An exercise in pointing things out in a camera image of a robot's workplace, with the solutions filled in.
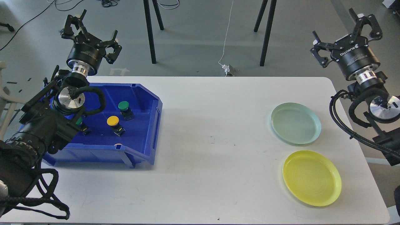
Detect green push button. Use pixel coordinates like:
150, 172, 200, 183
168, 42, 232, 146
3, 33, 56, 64
118, 101, 135, 121
76, 117, 92, 136

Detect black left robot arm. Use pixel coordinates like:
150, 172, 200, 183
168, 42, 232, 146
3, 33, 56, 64
0, 10, 122, 220

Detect right black tripod legs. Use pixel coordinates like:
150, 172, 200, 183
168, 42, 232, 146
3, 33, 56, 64
254, 0, 277, 67

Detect left black tripod legs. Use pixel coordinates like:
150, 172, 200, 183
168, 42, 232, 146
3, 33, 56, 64
143, 0, 164, 64

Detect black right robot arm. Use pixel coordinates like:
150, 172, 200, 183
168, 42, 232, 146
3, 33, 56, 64
310, 8, 400, 166

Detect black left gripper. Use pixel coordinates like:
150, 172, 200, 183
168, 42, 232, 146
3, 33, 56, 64
60, 9, 122, 76

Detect light green plate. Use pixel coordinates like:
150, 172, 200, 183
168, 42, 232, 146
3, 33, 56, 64
270, 102, 322, 145

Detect black floor cables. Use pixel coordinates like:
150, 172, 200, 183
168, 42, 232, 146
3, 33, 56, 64
0, 0, 180, 51

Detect black tripod legs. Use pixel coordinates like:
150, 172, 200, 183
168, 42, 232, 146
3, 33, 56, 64
254, 0, 277, 67
143, 0, 164, 64

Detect blue plastic storage bin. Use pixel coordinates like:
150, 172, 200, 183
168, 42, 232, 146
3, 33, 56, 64
18, 82, 163, 169

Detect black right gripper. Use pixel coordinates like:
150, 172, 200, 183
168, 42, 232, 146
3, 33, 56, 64
310, 8, 383, 81

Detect yellow plate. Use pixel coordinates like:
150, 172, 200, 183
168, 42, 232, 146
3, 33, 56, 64
282, 150, 342, 207

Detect green push button in bin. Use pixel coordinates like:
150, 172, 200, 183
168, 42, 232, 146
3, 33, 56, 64
118, 101, 135, 121

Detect beige chair frame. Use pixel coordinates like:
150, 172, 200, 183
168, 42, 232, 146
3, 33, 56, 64
0, 74, 27, 141

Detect yellow push button bin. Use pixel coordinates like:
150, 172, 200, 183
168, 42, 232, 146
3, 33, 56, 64
106, 116, 126, 137

